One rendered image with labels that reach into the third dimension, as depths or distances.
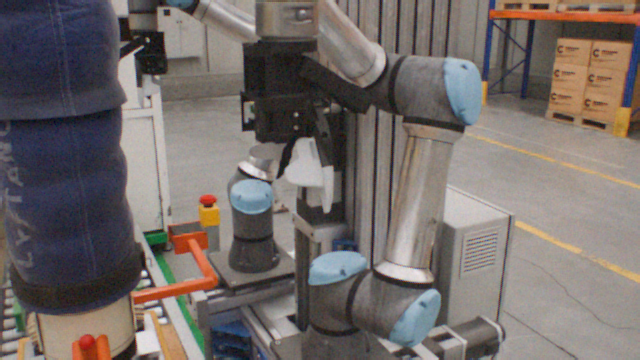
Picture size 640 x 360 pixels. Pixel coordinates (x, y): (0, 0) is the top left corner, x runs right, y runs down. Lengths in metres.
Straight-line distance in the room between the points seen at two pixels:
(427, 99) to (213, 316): 0.89
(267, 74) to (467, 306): 1.04
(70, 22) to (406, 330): 0.74
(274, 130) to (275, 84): 0.05
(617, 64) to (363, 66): 7.71
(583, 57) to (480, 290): 7.55
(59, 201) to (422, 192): 0.61
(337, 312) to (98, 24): 0.66
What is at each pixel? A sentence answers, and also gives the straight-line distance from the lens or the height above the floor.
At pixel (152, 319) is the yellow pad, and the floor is 1.07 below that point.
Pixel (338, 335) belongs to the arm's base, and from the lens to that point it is 1.13.
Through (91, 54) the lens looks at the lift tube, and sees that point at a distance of 0.91.
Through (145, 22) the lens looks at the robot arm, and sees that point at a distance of 1.54.
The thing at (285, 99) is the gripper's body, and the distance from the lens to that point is 0.64.
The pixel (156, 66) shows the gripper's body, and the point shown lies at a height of 1.59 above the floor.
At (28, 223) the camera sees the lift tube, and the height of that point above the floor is 1.43.
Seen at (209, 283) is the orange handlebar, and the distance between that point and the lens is 1.20.
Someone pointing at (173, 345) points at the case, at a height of 0.94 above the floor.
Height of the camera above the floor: 1.76
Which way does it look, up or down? 19 degrees down
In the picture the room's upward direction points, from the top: straight up
